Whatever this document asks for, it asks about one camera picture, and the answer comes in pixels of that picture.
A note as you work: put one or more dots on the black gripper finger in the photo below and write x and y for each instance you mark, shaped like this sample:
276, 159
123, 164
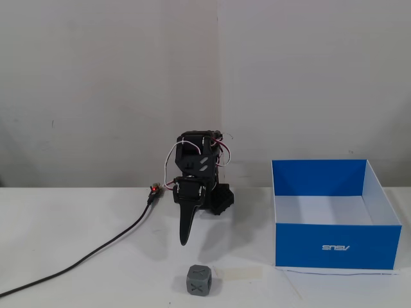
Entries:
195, 213
185, 224

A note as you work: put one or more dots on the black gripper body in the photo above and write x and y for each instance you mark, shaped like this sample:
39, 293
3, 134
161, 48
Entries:
187, 192

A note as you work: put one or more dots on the gray cube block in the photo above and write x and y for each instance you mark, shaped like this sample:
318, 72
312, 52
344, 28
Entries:
199, 280

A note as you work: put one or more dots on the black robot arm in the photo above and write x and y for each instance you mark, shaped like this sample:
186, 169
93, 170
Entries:
192, 160

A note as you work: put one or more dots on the blue and white cardboard box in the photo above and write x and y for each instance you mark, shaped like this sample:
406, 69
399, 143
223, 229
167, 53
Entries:
337, 247

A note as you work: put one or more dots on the small controller board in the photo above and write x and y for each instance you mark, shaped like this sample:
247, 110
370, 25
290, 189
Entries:
154, 189

